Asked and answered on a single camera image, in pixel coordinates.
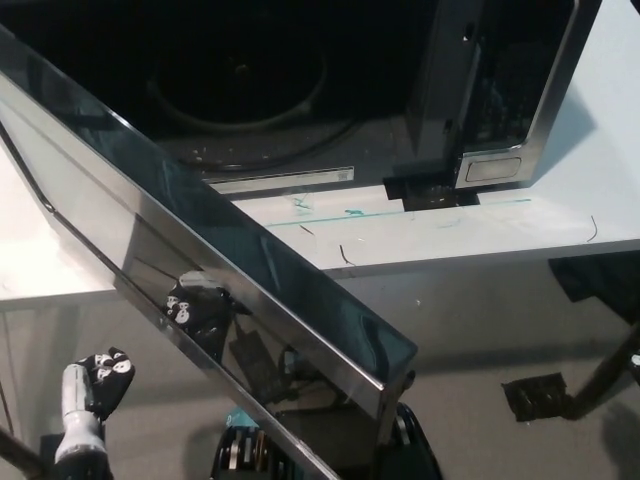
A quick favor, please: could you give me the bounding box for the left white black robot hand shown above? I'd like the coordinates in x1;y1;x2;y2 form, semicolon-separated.
53;346;137;465

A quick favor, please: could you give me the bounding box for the mirrored glass microwave door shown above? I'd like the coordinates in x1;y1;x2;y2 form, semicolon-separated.
0;23;419;480

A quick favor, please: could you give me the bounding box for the white microwave label sticker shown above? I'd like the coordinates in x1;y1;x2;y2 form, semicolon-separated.
293;166;355;182

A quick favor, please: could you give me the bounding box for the round glass microwave turntable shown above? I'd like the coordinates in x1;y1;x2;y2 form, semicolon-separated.
147;47;352;167

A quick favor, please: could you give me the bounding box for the black steel microwave oven body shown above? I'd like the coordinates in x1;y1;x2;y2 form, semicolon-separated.
0;0;604;210

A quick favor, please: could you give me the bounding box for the black floor socket plate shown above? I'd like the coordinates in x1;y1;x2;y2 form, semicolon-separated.
501;372;570;427

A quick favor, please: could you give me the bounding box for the dark curved metal bar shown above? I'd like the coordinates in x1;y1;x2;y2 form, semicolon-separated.
572;317;640;422

